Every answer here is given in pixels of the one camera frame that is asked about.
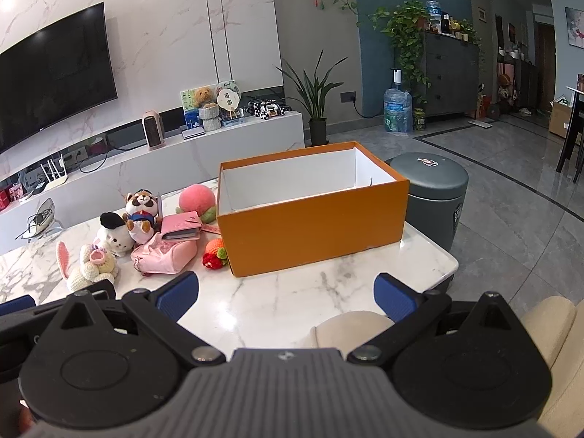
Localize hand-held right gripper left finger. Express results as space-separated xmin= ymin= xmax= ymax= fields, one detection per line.
xmin=43 ymin=271 xmax=226 ymax=366

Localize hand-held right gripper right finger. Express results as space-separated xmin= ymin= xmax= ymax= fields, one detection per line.
xmin=347 ymin=272 xmax=525 ymax=366

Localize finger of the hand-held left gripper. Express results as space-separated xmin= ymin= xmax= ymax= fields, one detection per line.
xmin=0 ymin=295 xmax=37 ymax=318
xmin=34 ymin=278 xmax=116 ymax=318

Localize cream crochet bunny toy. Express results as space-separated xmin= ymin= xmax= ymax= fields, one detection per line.
xmin=55 ymin=241 xmax=120 ymax=292

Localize red crochet strawberry toy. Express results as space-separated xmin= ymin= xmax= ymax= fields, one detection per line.
xmin=202 ymin=238 xmax=230 ymax=270

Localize pink peach plush toy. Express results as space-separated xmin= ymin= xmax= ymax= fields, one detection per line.
xmin=176 ymin=184 xmax=220 ymax=225

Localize orange cardboard box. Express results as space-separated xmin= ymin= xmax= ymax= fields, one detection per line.
xmin=215 ymin=141 xmax=410 ymax=278

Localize pink fabric pouch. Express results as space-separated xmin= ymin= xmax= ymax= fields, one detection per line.
xmin=131 ymin=233 xmax=198 ymax=276

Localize white dog plush toy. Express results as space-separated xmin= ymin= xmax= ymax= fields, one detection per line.
xmin=93 ymin=211 xmax=133 ymax=257

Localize pink card wallet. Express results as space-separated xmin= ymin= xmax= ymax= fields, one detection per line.
xmin=157 ymin=211 xmax=202 ymax=242

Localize red panda plush toy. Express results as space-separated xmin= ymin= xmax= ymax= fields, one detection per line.
xmin=122 ymin=189 xmax=162 ymax=245

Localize red gift box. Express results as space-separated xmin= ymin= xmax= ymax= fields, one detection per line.
xmin=0 ymin=182 xmax=26 ymax=213

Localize white router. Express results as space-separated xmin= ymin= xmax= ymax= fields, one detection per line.
xmin=34 ymin=155 xmax=69 ymax=191

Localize white television cabinet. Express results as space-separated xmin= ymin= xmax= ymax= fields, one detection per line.
xmin=0 ymin=109 xmax=305 ymax=256

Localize cream armchair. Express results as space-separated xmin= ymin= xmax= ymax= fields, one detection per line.
xmin=310 ymin=296 xmax=584 ymax=438

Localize small white heater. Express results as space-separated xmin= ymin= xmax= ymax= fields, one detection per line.
xmin=141 ymin=110 xmax=166 ymax=151

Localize potted long-leaf plant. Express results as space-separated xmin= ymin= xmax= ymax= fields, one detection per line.
xmin=275 ymin=52 xmax=350 ymax=146

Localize water jug with pump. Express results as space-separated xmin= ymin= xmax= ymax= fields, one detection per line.
xmin=382 ymin=68 xmax=414 ymax=135

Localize green picture board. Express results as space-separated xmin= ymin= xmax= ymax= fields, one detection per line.
xmin=181 ymin=89 xmax=206 ymax=131

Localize white cloud-shaped hand fan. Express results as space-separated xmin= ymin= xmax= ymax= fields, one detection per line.
xmin=216 ymin=90 xmax=241 ymax=122

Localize black and white toy cars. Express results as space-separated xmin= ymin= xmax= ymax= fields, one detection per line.
xmin=244 ymin=99 xmax=290 ymax=120

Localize black television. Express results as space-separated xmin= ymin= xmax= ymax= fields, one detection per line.
xmin=0 ymin=2 xmax=118 ymax=155

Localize grey drawer cabinet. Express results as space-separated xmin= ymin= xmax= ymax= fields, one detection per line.
xmin=395 ymin=30 xmax=481 ymax=117

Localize black dining chair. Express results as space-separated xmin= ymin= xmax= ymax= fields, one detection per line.
xmin=556 ymin=86 xmax=584 ymax=183

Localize brown cardboard carton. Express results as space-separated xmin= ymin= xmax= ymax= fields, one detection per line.
xmin=549 ymin=96 xmax=576 ymax=138

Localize trailing pothos plant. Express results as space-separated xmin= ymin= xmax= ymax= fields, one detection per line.
xmin=367 ymin=0 xmax=432 ymax=105

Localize framed wall painting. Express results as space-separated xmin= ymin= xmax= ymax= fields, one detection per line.
xmin=565 ymin=7 xmax=584 ymax=51

